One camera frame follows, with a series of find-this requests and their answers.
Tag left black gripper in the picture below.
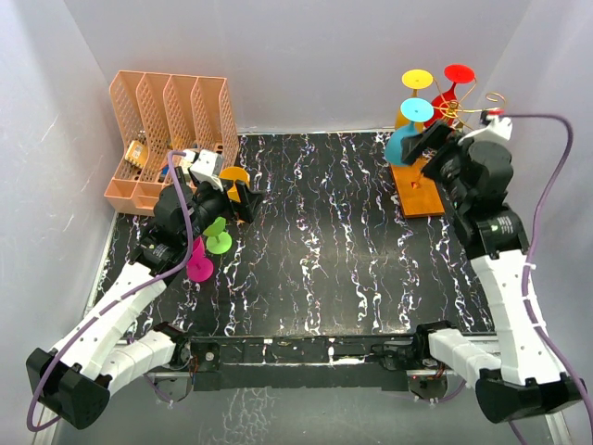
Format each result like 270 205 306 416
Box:
183 177 265 245

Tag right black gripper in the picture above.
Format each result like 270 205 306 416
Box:
400 121 471 210

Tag yellow-orange wine glass front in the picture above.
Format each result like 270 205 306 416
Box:
219 166 250 204

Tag cyan wine glass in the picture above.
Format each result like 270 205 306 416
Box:
385 97 434 166

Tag green wine glass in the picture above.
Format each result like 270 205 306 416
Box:
203 217 233 255

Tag magenta wine glass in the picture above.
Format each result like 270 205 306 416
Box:
186 237 214 283

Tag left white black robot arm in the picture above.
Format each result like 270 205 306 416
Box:
25 180 264 430

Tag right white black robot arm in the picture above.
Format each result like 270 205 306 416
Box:
400 111 592 424

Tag red wine glass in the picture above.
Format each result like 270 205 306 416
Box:
431 64 477 123

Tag orange wine glass rear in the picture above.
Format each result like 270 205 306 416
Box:
395 69 434 130

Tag yellow tag in organizer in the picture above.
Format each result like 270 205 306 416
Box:
124 140 149 169

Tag peach plastic file organizer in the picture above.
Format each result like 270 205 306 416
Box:
104 70 240 216

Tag black front base bar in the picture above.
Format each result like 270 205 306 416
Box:
190 335 420 391

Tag gold wire glass rack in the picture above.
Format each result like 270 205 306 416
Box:
389 78 509 220

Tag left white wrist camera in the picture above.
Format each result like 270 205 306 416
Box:
183 149 224 191

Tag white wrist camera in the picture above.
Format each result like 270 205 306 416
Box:
469 108 512 145
183 149 224 191

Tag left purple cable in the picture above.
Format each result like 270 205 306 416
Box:
25 148 196 433

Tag purple cable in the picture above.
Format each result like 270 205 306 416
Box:
25 148 196 433
411 113 593 445

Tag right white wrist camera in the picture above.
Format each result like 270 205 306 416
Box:
469 108 512 145

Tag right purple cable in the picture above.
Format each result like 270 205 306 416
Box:
411 113 593 445

